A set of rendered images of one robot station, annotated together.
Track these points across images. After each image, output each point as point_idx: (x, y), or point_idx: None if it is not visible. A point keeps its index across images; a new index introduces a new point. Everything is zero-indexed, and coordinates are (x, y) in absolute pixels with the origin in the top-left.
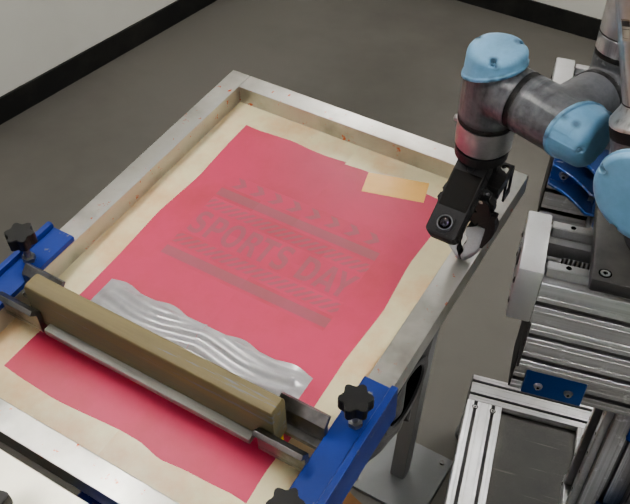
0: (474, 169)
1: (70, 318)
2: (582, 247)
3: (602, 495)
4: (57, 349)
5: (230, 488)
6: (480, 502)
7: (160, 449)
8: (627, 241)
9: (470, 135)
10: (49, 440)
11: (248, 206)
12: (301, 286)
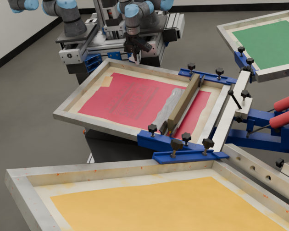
0: (137, 37)
1: (179, 112)
2: None
3: None
4: (178, 132)
5: (208, 95)
6: None
7: (202, 107)
8: (149, 27)
9: (138, 27)
10: (211, 118)
11: (116, 106)
12: (146, 92)
